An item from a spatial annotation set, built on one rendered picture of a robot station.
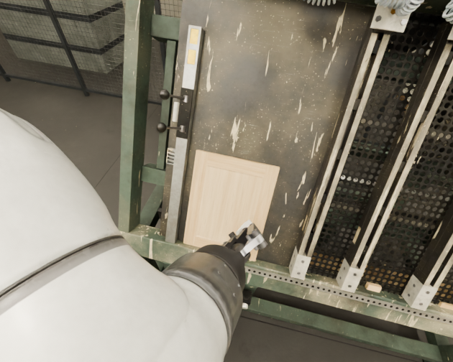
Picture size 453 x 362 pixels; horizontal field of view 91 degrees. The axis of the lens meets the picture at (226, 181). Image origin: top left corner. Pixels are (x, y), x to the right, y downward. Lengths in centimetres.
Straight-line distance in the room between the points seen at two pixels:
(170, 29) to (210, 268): 102
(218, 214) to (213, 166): 23
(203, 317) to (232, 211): 90
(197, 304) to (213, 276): 4
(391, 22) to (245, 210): 83
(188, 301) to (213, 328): 3
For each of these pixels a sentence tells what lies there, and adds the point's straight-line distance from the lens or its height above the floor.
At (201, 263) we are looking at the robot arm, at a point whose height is 176.
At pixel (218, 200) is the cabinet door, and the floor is 112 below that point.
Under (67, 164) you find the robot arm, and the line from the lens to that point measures 19.
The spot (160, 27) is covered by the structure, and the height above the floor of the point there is 166.
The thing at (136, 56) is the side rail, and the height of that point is 159.
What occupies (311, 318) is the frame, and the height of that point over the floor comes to 18.
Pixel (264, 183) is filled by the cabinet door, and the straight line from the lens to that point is 99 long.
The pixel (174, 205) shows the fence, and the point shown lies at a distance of 109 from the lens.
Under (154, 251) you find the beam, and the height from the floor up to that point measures 85.
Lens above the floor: 197
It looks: 50 degrees down
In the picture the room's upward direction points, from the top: 6 degrees clockwise
